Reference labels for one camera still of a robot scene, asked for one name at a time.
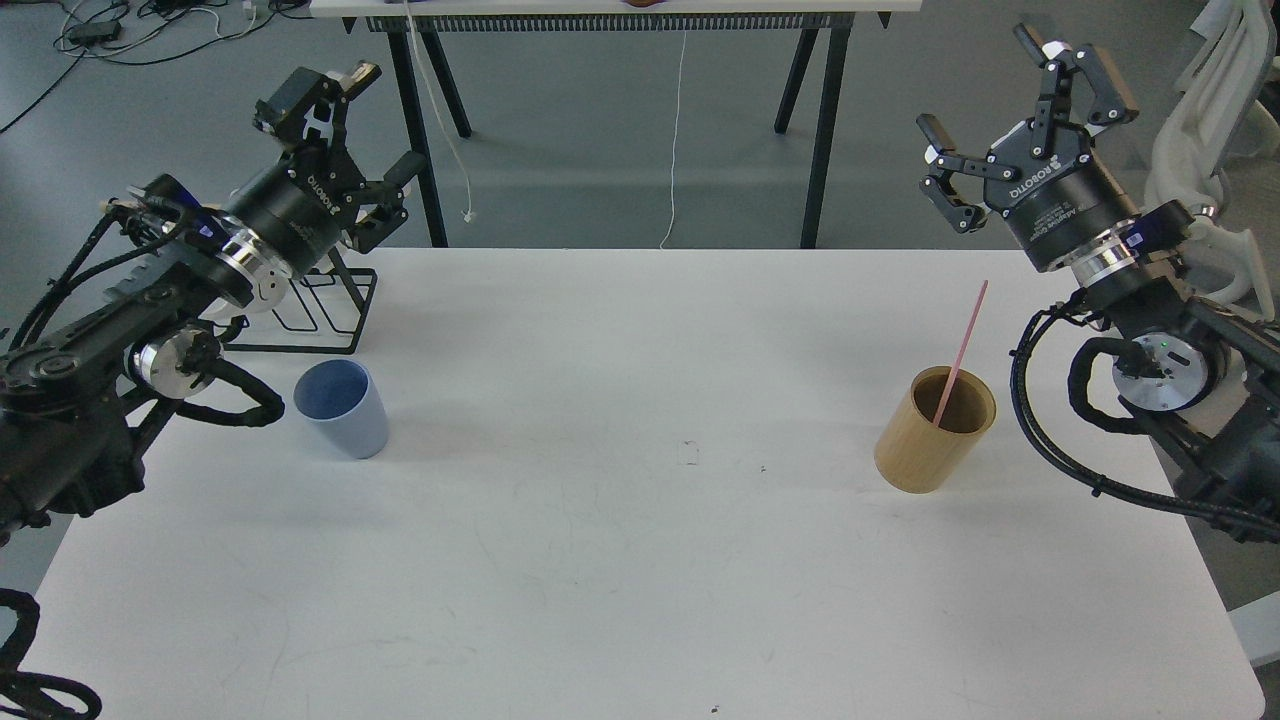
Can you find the blue plastic cup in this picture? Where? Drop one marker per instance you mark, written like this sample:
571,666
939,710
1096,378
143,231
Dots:
339,400

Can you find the white background table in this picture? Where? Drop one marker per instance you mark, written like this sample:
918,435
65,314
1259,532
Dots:
655,124

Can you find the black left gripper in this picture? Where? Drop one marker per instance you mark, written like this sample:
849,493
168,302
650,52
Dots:
301,206

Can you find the bamboo cylinder holder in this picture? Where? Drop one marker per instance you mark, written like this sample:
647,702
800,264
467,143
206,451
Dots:
934,428

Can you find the black wire cup rack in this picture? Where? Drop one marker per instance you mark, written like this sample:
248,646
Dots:
324,311

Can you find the white office chair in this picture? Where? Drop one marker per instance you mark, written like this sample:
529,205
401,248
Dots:
1218,92

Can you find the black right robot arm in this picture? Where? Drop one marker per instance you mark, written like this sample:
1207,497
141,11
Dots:
1183,370

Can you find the pink chopstick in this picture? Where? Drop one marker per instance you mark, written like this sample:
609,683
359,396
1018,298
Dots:
957,363

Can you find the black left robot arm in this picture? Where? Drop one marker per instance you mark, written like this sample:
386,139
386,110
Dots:
131,333

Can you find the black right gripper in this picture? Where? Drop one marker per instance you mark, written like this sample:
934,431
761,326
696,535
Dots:
1060,205

